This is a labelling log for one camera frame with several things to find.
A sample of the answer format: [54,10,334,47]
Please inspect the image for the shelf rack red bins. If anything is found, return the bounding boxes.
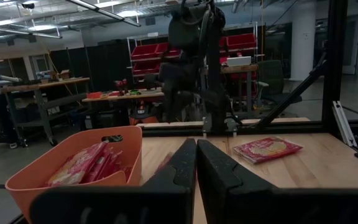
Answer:
[126,21,260,110]

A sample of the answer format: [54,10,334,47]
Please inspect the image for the red popcorn bag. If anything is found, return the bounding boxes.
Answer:
[84,146,123,184]
[232,136,304,165]
[46,141,109,187]

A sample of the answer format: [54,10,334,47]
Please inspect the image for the wooden workbench metal legs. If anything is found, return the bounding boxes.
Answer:
[0,77,92,147]

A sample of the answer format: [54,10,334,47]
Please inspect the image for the red power drill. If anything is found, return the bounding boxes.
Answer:
[113,78,129,96]

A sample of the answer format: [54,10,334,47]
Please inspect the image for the orange black shop vacuum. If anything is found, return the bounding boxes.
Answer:
[128,100,160,126]

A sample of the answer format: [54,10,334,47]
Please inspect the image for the long ceiling light tube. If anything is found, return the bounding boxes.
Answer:
[63,0,142,28]
[0,24,63,40]

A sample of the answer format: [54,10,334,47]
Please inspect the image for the black aluminium table frame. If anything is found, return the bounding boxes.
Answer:
[137,0,358,162]

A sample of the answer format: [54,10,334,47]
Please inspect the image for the silver aluminium extrusion bar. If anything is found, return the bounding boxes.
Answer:
[332,100,358,149]

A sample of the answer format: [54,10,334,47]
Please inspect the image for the cardboard box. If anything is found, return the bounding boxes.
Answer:
[49,69,71,81]

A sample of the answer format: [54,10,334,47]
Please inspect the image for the orange plastic basket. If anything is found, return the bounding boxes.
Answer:
[4,125,143,223]

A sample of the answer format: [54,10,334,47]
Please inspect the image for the white box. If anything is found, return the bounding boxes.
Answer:
[226,55,252,67]

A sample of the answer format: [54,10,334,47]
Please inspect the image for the dark office chair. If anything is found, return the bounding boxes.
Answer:
[256,59,303,109]

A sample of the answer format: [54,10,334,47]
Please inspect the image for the white column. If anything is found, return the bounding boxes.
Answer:
[290,0,319,82]

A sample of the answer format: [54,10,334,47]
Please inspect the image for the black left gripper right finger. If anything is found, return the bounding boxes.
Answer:
[196,138,358,224]

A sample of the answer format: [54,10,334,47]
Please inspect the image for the wooden table with tools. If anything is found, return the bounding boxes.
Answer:
[81,88,165,126]

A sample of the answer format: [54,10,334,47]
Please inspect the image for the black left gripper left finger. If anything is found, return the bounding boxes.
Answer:
[29,138,198,224]

